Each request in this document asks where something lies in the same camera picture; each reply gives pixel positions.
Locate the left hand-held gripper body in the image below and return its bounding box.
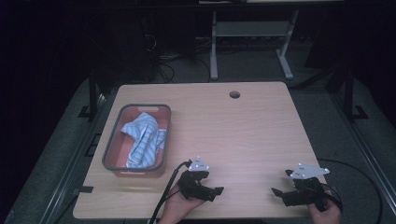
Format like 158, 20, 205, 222
177, 155, 216, 202

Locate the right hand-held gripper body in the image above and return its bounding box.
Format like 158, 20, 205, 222
282, 162, 329, 208

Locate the blue striped cloth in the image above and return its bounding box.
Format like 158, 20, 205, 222
120, 112, 167, 169

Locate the pink plastic basket grey rim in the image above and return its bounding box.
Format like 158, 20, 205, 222
101, 103, 173, 178

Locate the person's left hand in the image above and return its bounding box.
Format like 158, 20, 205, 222
158, 182, 206, 224

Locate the person's right hand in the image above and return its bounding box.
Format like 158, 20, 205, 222
305, 195, 343, 224

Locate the black metal stand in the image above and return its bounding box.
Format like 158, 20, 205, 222
78, 70, 105, 120
341, 66, 370, 123

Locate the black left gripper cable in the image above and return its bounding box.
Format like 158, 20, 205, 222
148, 159, 193, 224

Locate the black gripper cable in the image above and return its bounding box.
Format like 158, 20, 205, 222
317, 158, 384, 224
148, 159, 193, 224

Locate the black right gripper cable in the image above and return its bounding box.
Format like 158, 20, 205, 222
317, 158, 384, 224

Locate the aluminium floor rail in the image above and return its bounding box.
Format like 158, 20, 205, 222
332, 92, 396, 216
39, 92, 108, 224

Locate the black table edge bracket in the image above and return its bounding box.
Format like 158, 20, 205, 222
74, 185, 94, 195

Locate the tangle of floor cables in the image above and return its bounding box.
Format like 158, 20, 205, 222
143, 34, 213, 84

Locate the grey metal desk frame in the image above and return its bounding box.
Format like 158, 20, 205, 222
209, 8, 301, 81

